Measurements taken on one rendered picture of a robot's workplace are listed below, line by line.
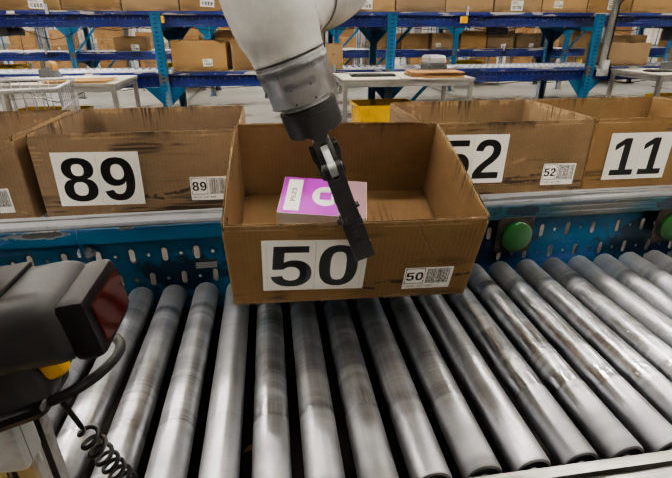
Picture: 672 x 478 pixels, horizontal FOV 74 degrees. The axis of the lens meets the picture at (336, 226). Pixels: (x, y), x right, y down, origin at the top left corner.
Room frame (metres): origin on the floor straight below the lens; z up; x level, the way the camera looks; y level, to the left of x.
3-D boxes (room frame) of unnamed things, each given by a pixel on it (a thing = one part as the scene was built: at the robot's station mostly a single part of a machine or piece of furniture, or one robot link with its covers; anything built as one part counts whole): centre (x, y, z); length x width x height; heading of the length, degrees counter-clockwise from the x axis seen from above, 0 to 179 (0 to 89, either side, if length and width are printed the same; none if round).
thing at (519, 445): (0.63, -0.21, 0.72); 0.52 x 0.05 x 0.05; 8
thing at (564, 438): (0.63, -0.28, 0.72); 0.52 x 0.05 x 0.05; 8
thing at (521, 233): (0.89, -0.40, 0.81); 0.07 x 0.01 x 0.07; 98
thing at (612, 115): (1.16, -0.75, 0.96); 0.39 x 0.29 x 0.17; 98
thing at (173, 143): (1.00, 0.41, 0.97); 0.39 x 0.29 x 0.17; 98
